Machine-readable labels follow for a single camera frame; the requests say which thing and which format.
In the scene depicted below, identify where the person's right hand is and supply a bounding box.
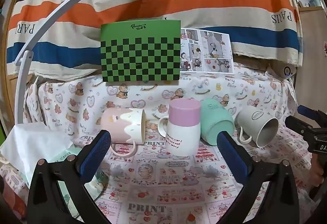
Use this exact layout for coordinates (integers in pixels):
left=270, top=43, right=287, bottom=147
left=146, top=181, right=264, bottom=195
left=309, top=154, right=327, bottom=200

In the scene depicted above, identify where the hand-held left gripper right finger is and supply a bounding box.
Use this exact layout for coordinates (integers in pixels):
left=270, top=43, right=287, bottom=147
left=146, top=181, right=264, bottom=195
left=217, top=130, right=300, bottom=224

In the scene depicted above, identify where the comic print sheet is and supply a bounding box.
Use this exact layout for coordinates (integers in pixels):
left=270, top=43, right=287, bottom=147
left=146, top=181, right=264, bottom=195
left=180, top=28, right=235, bottom=74

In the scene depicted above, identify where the white tissue sheet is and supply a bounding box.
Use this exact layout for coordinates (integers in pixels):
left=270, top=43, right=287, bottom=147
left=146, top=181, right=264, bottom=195
left=0, top=123, right=75, bottom=179

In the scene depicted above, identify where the bear print cloth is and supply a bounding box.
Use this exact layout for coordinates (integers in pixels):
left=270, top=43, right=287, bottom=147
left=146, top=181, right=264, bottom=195
left=24, top=62, right=299, bottom=138

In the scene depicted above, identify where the small white round device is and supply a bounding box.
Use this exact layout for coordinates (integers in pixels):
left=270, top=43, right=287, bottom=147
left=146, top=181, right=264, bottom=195
left=267, top=62, right=295, bottom=79

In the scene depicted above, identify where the pink printed tablecloth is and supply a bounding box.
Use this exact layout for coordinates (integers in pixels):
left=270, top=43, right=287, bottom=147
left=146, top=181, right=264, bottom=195
left=0, top=122, right=327, bottom=224

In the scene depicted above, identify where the grey cup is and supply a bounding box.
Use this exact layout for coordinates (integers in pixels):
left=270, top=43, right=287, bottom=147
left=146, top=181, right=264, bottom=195
left=234, top=106, right=279, bottom=148

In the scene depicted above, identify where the mint green cup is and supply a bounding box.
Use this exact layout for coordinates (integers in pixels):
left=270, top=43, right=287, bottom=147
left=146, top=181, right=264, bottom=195
left=200, top=98, right=235, bottom=146

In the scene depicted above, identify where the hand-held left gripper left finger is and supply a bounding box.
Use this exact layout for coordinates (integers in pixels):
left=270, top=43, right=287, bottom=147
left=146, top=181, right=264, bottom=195
left=27, top=129, right=113, bottom=224

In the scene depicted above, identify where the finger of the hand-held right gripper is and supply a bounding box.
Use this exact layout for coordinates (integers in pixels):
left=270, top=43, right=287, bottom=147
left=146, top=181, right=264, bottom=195
left=297, top=105, right=327, bottom=123
left=284, top=116, right=315, bottom=138

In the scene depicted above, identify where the wooden cabinet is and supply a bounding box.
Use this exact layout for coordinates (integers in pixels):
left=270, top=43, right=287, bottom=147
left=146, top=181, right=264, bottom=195
left=294, top=7, right=327, bottom=122

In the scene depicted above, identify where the white cup with pink band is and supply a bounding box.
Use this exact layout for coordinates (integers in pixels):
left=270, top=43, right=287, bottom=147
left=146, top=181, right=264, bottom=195
left=158, top=99, right=201, bottom=157

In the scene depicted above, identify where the pink cup with white drip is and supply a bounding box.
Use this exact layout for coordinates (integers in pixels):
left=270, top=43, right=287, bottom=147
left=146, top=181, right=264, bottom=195
left=101, top=108, right=147, bottom=157

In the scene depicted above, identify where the green checkered box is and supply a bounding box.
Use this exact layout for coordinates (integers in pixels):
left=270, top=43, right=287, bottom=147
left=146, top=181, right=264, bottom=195
left=100, top=20, right=182, bottom=86

